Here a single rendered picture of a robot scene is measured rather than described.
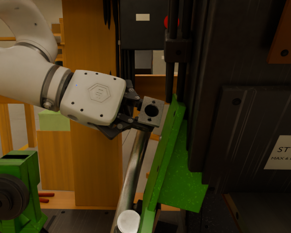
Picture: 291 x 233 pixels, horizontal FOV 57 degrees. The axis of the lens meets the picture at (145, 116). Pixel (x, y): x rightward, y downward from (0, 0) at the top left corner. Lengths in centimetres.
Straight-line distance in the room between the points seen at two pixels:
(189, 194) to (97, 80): 25
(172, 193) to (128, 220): 8
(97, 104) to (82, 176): 41
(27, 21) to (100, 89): 18
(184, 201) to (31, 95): 31
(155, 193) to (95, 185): 46
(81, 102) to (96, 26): 33
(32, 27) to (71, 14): 24
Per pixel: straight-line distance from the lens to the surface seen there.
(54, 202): 94
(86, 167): 84
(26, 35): 57
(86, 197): 88
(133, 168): 58
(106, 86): 50
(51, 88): 49
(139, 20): 64
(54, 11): 1136
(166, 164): 40
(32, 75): 50
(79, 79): 51
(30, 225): 54
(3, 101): 97
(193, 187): 43
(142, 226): 43
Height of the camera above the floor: 134
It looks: 13 degrees down
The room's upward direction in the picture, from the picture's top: straight up
